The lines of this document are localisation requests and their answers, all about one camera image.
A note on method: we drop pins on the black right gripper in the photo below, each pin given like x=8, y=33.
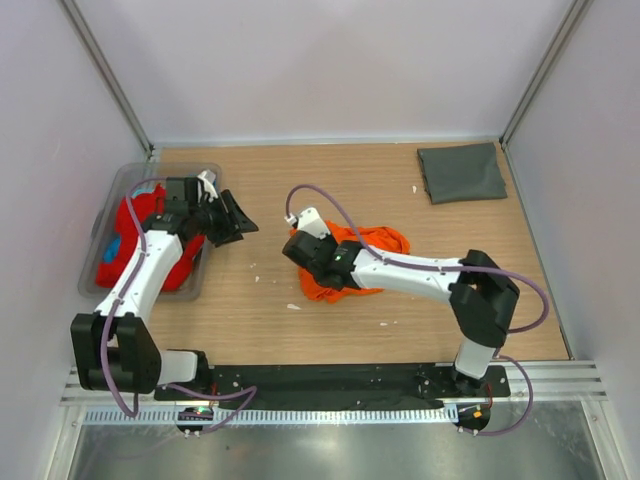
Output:
x=330, y=239

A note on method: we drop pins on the aluminium frame post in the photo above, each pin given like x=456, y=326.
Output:
x=96, y=55
x=561, y=38

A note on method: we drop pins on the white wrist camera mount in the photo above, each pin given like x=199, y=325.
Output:
x=207, y=180
x=309, y=221

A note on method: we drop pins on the left aluminium frame post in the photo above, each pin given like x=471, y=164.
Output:
x=96, y=55

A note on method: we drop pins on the red t shirt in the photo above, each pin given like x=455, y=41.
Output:
x=144, y=206

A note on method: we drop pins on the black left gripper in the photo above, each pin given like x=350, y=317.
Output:
x=234, y=223

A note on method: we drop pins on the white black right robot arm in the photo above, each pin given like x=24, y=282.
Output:
x=482, y=298

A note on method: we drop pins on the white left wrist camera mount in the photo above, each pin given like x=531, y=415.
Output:
x=207, y=180

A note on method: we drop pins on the clear plastic bin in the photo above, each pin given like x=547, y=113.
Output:
x=103, y=233

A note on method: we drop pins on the right aluminium frame post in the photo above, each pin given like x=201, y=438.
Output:
x=561, y=38

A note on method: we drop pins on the orange t shirt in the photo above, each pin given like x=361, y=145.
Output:
x=382, y=237

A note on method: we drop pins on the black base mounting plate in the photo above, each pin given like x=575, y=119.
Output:
x=370, y=387

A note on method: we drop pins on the folded grey t shirt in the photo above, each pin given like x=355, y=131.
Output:
x=461, y=173

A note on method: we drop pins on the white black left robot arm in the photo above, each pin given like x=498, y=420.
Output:
x=113, y=348

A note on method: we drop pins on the white slotted cable duct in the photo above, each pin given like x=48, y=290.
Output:
x=200, y=417

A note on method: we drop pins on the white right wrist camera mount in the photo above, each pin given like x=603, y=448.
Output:
x=309, y=221

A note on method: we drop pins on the blue t shirt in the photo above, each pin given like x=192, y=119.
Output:
x=113, y=247

